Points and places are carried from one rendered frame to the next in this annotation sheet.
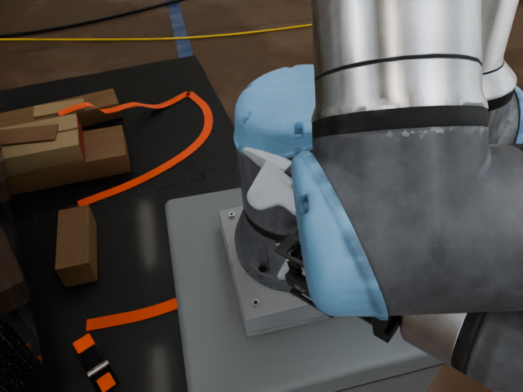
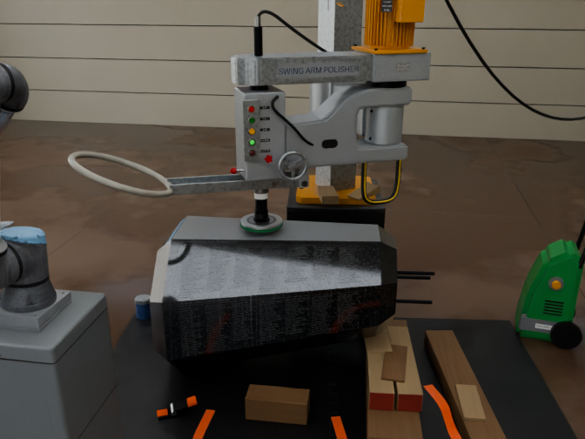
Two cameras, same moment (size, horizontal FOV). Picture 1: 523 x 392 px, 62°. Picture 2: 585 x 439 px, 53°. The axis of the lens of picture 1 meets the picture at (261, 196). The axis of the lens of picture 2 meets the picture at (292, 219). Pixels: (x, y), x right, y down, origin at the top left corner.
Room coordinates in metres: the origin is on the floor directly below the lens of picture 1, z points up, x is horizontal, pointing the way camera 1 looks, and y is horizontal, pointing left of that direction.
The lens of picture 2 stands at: (2.05, -1.41, 1.95)
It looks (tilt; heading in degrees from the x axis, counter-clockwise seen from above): 21 degrees down; 113
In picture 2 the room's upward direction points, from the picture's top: straight up
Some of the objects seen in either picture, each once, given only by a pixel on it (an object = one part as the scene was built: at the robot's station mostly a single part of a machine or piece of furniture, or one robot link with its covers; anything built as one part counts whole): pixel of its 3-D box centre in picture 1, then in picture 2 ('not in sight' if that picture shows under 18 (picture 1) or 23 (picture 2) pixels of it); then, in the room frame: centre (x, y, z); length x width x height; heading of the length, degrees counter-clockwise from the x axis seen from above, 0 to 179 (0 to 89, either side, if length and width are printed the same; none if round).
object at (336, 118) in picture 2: not in sight; (336, 133); (1.11, 1.36, 1.28); 0.74 x 0.23 x 0.49; 40
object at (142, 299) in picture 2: not in sight; (143, 307); (-0.11, 1.24, 0.08); 0.10 x 0.10 x 0.13
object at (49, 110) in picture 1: (59, 108); (469, 401); (1.92, 1.06, 0.12); 0.25 x 0.10 x 0.01; 107
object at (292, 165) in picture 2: not in sight; (291, 164); (0.97, 1.10, 1.18); 0.15 x 0.10 x 0.15; 40
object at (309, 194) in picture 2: not in sight; (334, 188); (0.88, 2.04, 0.76); 0.49 x 0.49 x 0.05; 21
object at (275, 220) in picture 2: not in sight; (261, 220); (0.80, 1.11, 0.85); 0.21 x 0.21 x 0.01
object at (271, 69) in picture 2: not in sight; (329, 70); (1.06, 1.34, 1.60); 0.96 x 0.25 x 0.17; 40
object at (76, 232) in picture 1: (77, 244); (278, 404); (1.06, 0.73, 0.07); 0.30 x 0.12 x 0.12; 15
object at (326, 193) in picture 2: not in sight; (327, 194); (0.92, 1.78, 0.81); 0.20 x 0.10 x 0.05; 119
